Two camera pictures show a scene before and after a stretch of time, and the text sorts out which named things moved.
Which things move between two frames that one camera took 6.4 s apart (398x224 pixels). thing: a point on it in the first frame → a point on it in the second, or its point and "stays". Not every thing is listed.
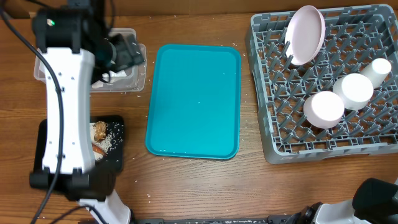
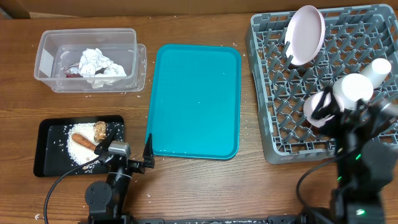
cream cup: (377, 71) stays
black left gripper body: (119, 56) → (115, 175)
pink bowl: (323, 109) stays
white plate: (305, 34) stays
